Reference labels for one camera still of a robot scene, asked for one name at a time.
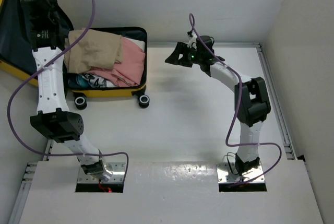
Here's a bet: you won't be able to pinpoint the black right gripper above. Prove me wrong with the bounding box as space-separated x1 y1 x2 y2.
166 42 203 67

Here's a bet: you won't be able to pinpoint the cream cloth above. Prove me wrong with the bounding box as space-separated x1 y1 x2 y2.
129 38 146 52

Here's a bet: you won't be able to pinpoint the pink garment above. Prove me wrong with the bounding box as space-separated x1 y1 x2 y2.
88 37 146 87

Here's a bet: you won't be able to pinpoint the beige garment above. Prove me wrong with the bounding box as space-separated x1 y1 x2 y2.
64 29 123 74

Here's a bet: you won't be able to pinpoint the yellow suitcase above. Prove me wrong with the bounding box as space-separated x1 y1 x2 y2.
1 0 149 108

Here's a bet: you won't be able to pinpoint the newspaper print cloth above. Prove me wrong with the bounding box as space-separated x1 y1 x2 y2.
80 73 116 88

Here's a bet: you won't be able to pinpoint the teal headphones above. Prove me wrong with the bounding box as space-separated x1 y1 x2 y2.
68 75 90 89

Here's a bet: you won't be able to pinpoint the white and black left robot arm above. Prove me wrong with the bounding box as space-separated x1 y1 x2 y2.
19 0 113 181

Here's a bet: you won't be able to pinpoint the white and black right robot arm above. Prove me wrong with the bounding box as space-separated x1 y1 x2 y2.
165 36 271 175

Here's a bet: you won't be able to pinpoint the white front platform board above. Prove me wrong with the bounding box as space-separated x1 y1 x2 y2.
20 161 322 223

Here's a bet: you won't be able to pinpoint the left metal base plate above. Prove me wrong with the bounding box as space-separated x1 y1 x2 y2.
77 162 126 184

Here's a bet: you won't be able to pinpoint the metal base plate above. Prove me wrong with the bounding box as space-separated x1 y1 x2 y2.
77 162 126 184
216 162 265 184

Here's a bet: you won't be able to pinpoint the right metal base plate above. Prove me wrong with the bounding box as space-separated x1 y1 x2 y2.
216 162 265 184

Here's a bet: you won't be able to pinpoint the aluminium frame rail left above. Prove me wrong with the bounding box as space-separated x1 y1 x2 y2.
7 140 55 224

